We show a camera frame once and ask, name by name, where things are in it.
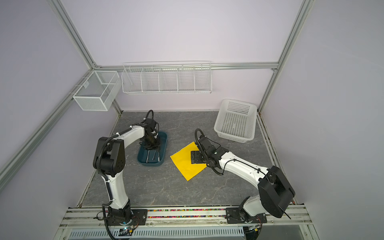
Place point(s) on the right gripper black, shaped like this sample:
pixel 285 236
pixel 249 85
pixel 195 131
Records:
pixel 196 155

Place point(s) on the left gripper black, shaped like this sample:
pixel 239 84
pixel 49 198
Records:
pixel 155 147

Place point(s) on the teal plastic tray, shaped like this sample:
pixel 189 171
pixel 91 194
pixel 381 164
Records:
pixel 142 155

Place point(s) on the yellow paper napkin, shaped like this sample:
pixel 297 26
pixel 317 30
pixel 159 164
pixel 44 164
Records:
pixel 182 160

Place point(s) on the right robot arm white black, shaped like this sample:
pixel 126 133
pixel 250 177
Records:
pixel 275 193

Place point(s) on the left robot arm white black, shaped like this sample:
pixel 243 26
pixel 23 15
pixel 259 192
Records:
pixel 110 157

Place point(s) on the white plastic perforated basket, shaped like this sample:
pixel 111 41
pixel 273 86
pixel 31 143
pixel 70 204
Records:
pixel 236 121

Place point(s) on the white vent grille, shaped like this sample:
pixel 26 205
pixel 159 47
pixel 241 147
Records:
pixel 157 233

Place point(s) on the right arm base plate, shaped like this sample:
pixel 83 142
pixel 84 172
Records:
pixel 239 216

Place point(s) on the white mesh wall box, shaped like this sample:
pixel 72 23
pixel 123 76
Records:
pixel 98 91

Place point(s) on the white wire wall shelf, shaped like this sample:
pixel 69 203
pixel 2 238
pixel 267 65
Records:
pixel 177 77

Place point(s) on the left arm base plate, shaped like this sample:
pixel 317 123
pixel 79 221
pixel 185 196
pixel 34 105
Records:
pixel 135 217

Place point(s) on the aluminium front rail frame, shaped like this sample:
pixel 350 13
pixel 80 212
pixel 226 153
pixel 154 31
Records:
pixel 295 224

